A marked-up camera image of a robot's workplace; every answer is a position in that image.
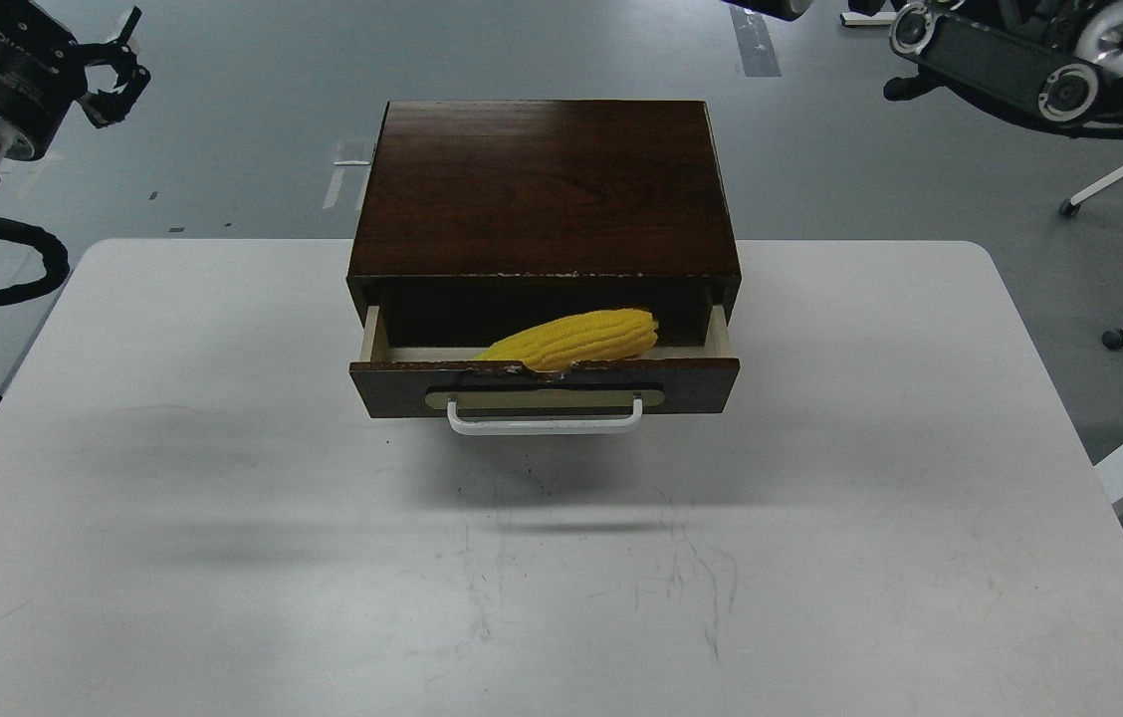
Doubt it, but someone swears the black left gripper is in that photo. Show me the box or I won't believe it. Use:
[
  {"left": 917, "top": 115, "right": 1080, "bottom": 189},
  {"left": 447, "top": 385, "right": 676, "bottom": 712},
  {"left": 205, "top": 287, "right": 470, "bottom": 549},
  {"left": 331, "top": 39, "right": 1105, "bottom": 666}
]
[{"left": 0, "top": 1, "right": 150, "bottom": 130}]

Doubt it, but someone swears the wooden drawer with white handle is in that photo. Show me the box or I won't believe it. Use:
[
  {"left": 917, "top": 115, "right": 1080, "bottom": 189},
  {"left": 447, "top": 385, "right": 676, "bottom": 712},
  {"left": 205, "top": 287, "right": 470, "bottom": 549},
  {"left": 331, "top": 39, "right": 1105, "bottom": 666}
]
[{"left": 348, "top": 306, "right": 741, "bottom": 436}]

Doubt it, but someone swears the yellow corn cob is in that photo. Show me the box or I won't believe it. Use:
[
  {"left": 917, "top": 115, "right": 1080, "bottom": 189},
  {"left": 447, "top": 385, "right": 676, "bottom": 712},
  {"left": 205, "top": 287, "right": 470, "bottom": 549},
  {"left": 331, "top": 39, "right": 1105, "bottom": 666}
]
[{"left": 475, "top": 308, "right": 658, "bottom": 372}]

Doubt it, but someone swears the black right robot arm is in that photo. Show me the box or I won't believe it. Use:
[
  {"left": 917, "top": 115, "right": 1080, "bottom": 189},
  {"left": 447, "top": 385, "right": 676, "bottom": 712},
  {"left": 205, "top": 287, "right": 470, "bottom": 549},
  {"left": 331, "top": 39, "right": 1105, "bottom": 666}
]
[{"left": 883, "top": 1, "right": 1123, "bottom": 140}]

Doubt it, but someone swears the dark wooden drawer cabinet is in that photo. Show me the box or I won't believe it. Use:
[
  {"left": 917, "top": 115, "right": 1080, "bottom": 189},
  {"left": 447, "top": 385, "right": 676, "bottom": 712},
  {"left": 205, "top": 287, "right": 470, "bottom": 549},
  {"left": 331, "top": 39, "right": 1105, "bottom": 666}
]
[{"left": 346, "top": 100, "right": 741, "bottom": 347}]

